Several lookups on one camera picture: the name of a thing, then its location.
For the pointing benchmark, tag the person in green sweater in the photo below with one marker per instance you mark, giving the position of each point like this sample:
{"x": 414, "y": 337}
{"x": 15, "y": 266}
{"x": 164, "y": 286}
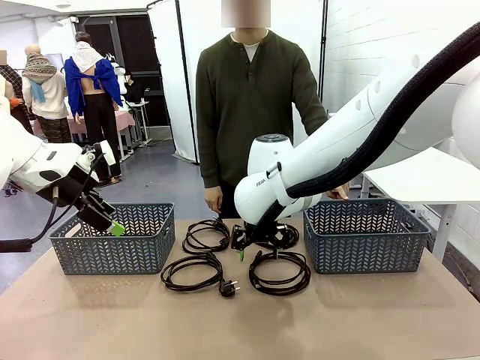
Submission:
{"x": 255, "y": 112}

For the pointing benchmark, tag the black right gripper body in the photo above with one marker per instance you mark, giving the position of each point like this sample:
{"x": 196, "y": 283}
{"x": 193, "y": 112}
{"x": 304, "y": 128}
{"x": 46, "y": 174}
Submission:
{"x": 266, "y": 225}

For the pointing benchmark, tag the black backdrop stand pole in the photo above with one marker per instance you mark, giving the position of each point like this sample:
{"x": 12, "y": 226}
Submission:
{"x": 323, "y": 56}
{"x": 183, "y": 75}

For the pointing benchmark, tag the small white desk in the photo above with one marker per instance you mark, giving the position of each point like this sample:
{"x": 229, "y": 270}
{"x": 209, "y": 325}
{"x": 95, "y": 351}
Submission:
{"x": 140, "y": 107}

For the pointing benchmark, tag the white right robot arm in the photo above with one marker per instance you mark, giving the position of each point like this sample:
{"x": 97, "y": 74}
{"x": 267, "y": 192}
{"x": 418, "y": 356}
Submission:
{"x": 337, "y": 142}

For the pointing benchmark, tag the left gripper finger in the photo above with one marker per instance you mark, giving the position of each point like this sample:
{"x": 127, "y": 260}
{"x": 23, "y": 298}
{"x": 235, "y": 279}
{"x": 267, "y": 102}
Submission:
{"x": 106, "y": 207}
{"x": 117, "y": 229}

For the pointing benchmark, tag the person's left hand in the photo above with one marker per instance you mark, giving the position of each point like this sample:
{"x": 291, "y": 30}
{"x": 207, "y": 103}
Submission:
{"x": 339, "y": 193}

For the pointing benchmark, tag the person's right forearm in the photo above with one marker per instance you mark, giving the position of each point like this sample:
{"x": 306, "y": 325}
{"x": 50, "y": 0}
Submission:
{"x": 212, "y": 161}

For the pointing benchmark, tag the bystander in plaid shirt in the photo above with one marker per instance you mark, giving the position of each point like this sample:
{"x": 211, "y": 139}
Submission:
{"x": 9, "y": 90}

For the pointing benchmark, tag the mannequin with blue jacket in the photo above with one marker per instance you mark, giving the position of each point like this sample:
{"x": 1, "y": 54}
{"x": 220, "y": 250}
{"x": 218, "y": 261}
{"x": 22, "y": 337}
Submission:
{"x": 93, "y": 82}

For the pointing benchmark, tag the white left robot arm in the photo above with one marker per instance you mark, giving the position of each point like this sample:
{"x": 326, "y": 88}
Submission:
{"x": 22, "y": 157}

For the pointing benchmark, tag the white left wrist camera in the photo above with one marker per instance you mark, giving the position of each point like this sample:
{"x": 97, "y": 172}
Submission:
{"x": 108, "y": 153}

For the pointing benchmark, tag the person's right hand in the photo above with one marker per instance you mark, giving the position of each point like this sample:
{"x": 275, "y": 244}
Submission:
{"x": 213, "y": 200}

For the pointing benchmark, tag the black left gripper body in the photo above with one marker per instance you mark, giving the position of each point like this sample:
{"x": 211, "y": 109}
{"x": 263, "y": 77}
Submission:
{"x": 90, "y": 213}

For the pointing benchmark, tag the table with pink cloth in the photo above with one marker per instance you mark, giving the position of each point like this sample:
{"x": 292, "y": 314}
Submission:
{"x": 123, "y": 120}

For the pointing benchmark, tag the mannequin with patterned scarf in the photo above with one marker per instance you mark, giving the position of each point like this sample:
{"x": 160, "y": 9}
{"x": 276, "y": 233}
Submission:
{"x": 45, "y": 93}

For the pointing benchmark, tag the white backdrop screen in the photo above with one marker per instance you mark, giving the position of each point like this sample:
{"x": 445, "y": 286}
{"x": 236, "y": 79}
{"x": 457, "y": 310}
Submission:
{"x": 165, "y": 75}
{"x": 210, "y": 22}

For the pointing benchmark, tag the gray plastic lattice basket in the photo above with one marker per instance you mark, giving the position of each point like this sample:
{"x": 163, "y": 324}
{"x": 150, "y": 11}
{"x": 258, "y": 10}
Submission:
{"x": 112, "y": 255}
{"x": 367, "y": 251}

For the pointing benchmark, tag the seated person with mask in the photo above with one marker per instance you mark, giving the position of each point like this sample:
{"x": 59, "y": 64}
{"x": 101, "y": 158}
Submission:
{"x": 132, "y": 88}

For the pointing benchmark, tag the white table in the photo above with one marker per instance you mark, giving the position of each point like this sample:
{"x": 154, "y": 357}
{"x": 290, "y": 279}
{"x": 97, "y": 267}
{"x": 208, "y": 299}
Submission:
{"x": 431, "y": 180}

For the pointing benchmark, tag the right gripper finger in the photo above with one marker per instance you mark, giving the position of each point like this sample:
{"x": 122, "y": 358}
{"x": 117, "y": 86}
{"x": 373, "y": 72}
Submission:
{"x": 283, "y": 236}
{"x": 239, "y": 238}

